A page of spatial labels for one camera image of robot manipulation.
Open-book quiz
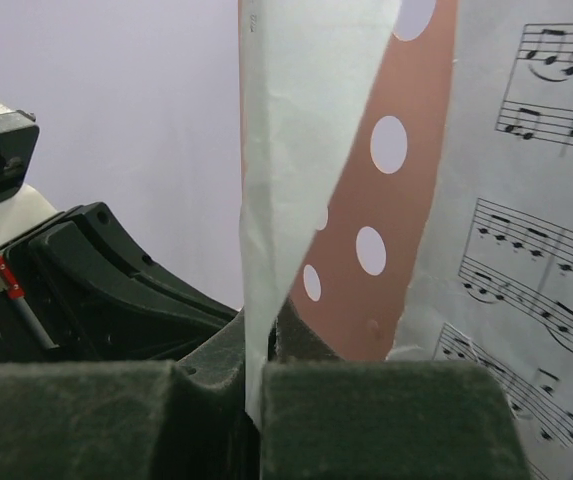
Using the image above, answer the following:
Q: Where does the white paper sheet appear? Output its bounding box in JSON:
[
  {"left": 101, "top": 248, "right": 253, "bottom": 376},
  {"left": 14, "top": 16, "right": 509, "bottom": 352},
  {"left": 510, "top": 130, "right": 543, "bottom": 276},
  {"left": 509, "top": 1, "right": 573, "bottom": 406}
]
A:
[{"left": 239, "top": 1, "right": 401, "bottom": 422}]

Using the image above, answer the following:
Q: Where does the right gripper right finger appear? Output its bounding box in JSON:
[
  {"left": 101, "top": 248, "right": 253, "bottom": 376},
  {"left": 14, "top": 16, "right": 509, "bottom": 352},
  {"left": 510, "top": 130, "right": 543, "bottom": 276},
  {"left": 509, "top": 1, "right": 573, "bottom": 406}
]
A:
[{"left": 260, "top": 301, "right": 530, "bottom": 479}]

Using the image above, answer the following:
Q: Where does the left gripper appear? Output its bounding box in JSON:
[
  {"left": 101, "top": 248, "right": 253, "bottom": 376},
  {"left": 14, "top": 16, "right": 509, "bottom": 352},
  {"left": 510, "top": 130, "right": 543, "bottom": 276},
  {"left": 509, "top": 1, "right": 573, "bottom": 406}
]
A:
[{"left": 0, "top": 202, "right": 236, "bottom": 363}]

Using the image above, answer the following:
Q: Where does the pink folding music stand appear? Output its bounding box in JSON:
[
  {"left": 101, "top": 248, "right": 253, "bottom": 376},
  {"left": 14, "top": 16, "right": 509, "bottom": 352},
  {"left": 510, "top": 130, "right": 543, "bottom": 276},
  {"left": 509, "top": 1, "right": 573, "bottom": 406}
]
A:
[{"left": 287, "top": 1, "right": 459, "bottom": 360}]

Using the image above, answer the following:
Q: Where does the printed sheet music page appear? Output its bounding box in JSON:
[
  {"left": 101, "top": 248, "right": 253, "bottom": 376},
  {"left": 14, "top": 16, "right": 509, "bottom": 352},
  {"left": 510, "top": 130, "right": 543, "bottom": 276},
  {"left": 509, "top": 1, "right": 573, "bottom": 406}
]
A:
[{"left": 389, "top": 0, "right": 573, "bottom": 479}]

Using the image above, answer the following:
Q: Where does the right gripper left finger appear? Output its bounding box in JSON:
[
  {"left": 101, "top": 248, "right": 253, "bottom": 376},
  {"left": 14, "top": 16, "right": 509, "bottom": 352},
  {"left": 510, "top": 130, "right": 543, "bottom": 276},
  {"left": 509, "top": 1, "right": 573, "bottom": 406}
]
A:
[{"left": 0, "top": 317, "right": 258, "bottom": 479}]

